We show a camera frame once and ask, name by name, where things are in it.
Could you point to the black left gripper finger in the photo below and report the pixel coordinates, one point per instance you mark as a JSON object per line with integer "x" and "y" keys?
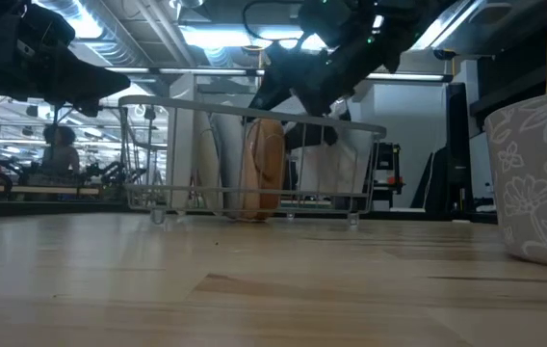
{"x": 90, "y": 82}
{"x": 85, "y": 107}

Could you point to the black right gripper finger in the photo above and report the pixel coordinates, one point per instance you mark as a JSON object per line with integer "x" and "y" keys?
{"x": 285, "y": 77}
{"x": 312, "y": 136}

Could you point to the wooden plate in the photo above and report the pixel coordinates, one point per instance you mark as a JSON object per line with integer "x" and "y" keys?
{"x": 271, "y": 164}

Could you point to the large white plate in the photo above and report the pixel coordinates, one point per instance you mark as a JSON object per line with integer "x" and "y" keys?
{"x": 203, "y": 159}

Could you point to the grey floral mug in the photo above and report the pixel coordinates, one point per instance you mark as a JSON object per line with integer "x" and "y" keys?
{"x": 543, "y": 193}

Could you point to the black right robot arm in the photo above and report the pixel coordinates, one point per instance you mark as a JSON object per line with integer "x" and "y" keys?
{"x": 418, "y": 19}

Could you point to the translucent plastic utensil caddy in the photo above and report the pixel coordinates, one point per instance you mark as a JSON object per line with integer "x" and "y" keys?
{"x": 346, "y": 164}

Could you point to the person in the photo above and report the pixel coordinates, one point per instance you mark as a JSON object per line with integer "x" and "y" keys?
{"x": 61, "y": 154}

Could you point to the background robot station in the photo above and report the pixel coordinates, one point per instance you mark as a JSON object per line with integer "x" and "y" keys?
{"x": 110, "y": 171}

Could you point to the black shelf cart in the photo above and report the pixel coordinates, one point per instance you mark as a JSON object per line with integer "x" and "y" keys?
{"x": 391, "y": 159}

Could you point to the tall black panel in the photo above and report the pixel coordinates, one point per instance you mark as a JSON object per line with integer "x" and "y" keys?
{"x": 459, "y": 144}

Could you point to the white board panel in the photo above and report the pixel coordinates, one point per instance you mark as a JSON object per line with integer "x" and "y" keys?
{"x": 478, "y": 159}

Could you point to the black aluminium table frame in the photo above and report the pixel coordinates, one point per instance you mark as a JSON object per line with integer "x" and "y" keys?
{"x": 37, "y": 208}

